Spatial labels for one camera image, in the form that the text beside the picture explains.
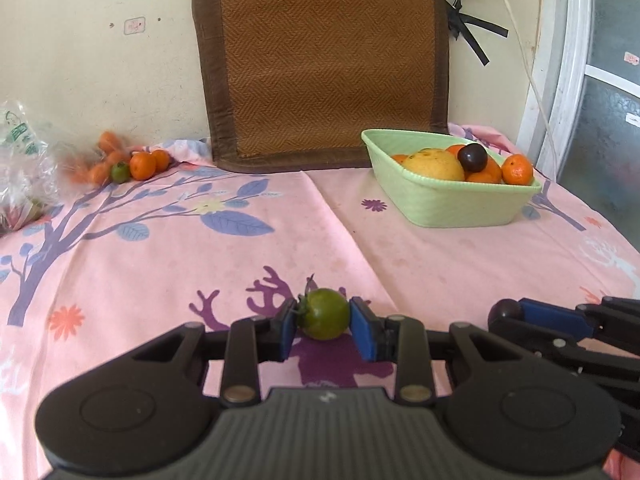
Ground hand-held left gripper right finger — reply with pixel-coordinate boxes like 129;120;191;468
349;296;526;406

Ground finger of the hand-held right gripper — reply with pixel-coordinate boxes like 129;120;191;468
489;325;640;401
519;296;640;343

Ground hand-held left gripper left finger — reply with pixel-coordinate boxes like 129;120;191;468
132;300;301;406

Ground green tomato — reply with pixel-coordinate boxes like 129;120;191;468
296;287;352;342

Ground dark purple plum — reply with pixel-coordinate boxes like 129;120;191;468
458;143;487;173
488;298;523;329

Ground light green plastic basket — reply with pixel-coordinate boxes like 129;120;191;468
361;129;543;228

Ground pink printed tablecloth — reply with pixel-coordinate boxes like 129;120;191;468
0;122;640;480

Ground large yellow citrus fruit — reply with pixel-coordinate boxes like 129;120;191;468
402;147;466;182

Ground white framed glass door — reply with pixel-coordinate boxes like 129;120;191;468
517;0;640;256

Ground brown woven seat cushion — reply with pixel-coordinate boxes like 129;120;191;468
191;0;451;173

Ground black tape strips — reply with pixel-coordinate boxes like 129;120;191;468
447;0;509;66

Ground clear plastic bag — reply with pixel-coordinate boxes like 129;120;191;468
0;100;63;236

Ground white power cable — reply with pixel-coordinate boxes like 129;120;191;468
491;0;561;181

